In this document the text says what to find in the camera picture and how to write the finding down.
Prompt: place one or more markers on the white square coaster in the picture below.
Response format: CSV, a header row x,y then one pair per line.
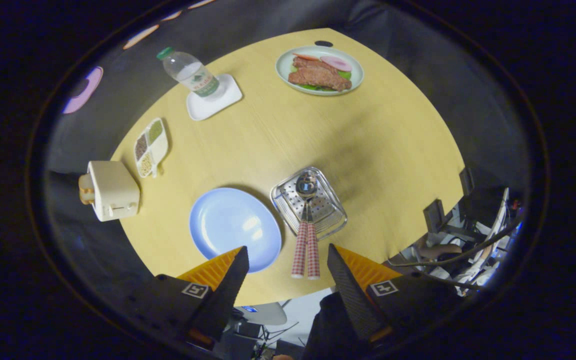
x,y
218,102

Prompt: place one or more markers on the person's dark clothing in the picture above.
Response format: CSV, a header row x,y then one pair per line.
x,y
330,325

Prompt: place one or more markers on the black table clamp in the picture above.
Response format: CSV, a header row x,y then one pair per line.
x,y
466,181
434,215

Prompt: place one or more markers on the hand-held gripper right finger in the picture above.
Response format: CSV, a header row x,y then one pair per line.
x,y
350,290

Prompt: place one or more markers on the black oval table grommet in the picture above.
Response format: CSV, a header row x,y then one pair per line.
x,y
323,43

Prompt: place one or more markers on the pale green plate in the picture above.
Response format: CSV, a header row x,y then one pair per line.
x,y
285,70

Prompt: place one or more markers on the brown toast slice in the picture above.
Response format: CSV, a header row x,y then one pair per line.
x,y
86,182
86,197

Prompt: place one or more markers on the white divided dish with beans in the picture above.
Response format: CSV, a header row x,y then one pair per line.
x,y
151,147

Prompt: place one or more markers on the blue round plate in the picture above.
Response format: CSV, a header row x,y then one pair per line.
x,y
228,225

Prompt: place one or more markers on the pink ham slice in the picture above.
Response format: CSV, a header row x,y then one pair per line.
x,y
337,63

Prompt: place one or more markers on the clear water bottle green cap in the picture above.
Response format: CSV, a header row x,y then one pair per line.
x,y
190,72

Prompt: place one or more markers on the cream toaster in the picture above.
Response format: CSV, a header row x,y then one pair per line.
x,y
115,190

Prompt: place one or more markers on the white equipment frame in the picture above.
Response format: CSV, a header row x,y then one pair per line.
x,y
500,215

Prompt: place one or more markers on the perforated metal tray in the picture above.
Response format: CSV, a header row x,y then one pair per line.
x,y
330,210

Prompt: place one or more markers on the brown meat slices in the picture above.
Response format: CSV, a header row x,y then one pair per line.
x,y
320,77

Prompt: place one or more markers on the white round stool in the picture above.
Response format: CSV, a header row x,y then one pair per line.
x,y
268,314

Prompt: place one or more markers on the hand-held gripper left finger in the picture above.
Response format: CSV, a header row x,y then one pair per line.
x,y
225,290

